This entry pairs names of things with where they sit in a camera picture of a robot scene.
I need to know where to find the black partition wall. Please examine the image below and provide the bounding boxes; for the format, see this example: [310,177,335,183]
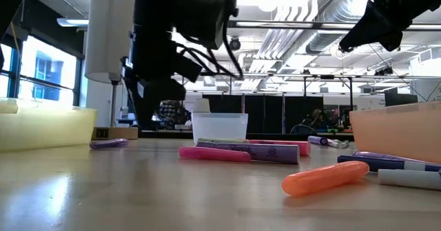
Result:
[202,93,325,134]

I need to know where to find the white box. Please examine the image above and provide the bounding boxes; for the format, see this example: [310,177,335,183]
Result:
[192,98,212,114]

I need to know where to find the dark blue Expo marker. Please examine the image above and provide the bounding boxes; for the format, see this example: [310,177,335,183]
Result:
[337,154,441,173]

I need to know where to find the yellow cable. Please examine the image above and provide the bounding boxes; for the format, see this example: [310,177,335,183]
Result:
[9,21,22,54]

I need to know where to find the orange highlighter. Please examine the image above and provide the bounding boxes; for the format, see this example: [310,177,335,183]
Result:
[281,160,371,197]

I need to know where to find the blue chair back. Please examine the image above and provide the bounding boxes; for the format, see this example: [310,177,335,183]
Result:
[290,124,318,135]

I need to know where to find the small markers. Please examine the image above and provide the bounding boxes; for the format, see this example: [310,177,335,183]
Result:
[326,138,350,150]

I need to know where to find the maroon cap whiteboard marker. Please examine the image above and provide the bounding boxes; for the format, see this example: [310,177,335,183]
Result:
[377,168,441,192]

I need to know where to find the orange translucent plastic bin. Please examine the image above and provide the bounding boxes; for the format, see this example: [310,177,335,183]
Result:
[349,101,441,165]

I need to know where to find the black monitor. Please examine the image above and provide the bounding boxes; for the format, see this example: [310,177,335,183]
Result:
[384,92,419,107]

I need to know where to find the small pink highlighter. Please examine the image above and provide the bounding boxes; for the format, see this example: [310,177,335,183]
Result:
[178,146,252,163]

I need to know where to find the window with black frame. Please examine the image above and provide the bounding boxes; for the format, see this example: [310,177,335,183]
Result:
[0,34,83,107]

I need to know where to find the white shade table lamp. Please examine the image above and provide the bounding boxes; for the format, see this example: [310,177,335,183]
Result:
[84,0,139,141]

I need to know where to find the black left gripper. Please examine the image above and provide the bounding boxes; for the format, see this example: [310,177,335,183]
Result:
[120,0,204,130]

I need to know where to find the black ceiling spotlight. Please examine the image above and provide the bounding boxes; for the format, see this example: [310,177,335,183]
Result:
[374,66,395,77]

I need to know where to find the silver air duct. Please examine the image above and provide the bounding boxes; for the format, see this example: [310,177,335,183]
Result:
[305,0,371,55]

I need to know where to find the yellow translucent plastic bin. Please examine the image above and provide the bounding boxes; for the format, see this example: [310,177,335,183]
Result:
[0,98,99,152]

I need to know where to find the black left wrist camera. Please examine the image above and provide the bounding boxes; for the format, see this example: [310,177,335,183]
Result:
[174,0,240,51]

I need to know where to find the light green highlighter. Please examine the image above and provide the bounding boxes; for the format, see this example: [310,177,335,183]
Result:
[196,137,249,145]

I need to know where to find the black ceiling camera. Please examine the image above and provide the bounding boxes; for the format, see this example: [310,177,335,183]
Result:
[228,37,242,52]

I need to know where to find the black metal stand frame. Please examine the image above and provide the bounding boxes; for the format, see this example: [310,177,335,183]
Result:
[302,74,354,112]

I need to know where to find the clear plastic bin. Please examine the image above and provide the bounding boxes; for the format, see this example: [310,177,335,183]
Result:
[191,112,249,144]

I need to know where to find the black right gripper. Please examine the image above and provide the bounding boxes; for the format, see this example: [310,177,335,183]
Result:
[339,0,441,52]

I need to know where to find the ceiling light tube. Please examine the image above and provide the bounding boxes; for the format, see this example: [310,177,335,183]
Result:
[57,17,90,28]

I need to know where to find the purple Sharpie highlighter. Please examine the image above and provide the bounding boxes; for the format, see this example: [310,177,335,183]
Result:
[195,141,300,165]

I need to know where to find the person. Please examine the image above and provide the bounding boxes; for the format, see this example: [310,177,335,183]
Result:
[158,100,191,128]
[302,108,332,129]

